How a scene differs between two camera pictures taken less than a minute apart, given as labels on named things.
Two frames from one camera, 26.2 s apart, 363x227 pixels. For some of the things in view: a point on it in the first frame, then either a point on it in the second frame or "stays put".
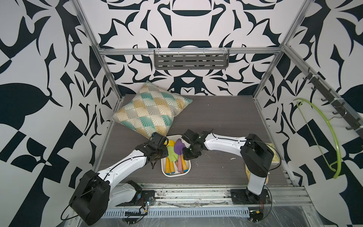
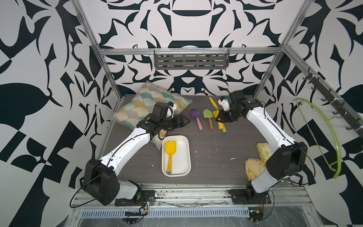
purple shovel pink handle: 178,148 to 196,113
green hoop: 339,169 stays put
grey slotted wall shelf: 192,59 stays put
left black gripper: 165,153 to 179,123
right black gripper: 185,156 to 225,117
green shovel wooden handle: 172,155 to 207,113
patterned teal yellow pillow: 151,110 stays put
